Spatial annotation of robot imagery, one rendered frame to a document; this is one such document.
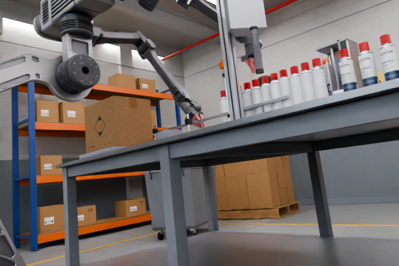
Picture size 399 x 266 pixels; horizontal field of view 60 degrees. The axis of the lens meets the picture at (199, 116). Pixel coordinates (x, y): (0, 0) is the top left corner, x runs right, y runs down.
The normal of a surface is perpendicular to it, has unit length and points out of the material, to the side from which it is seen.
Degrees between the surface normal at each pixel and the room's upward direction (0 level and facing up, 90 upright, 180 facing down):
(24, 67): 90
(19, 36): 90
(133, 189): 90
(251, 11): 90
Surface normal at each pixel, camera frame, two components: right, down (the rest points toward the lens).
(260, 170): -0.58, -0.08
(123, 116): 0.73, -0.19
